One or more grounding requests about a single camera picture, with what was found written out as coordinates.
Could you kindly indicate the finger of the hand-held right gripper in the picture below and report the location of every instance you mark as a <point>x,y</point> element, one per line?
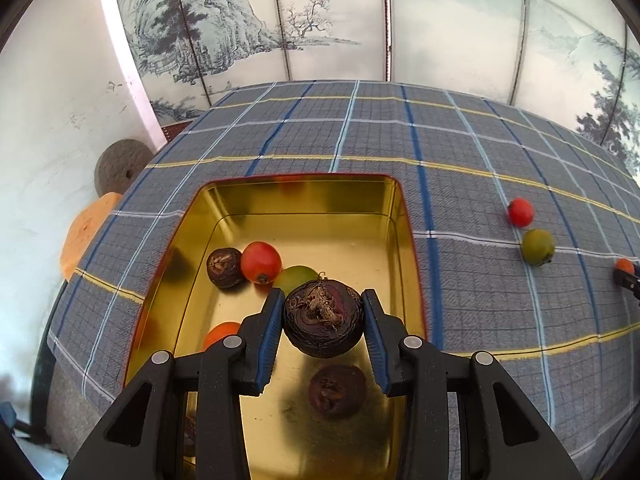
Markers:
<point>629,284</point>

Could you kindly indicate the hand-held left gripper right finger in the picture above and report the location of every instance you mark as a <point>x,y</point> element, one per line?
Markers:
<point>376,345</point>

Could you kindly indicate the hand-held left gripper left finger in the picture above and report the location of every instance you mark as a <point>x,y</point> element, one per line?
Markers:
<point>267,345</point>

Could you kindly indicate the orange tangerine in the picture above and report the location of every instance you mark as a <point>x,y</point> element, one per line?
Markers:
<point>220,335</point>
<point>625,266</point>

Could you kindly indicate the green persimmon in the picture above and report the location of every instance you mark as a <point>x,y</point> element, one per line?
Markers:
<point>538,246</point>
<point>296,279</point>

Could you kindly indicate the gold and red tin box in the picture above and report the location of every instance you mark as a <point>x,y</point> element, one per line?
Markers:
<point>310,225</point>

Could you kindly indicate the small red persimmon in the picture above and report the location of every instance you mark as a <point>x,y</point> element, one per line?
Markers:
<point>520,211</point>

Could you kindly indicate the grey plaid tablecloth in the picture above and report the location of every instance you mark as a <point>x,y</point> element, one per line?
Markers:
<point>475,150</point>

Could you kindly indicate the orange cushion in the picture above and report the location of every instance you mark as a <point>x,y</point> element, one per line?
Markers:
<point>85,235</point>

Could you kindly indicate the grey stone disc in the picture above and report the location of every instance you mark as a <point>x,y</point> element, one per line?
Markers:
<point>120,166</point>

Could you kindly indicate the painted landscape folding screen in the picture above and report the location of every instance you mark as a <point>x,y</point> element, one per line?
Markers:
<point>450,25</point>

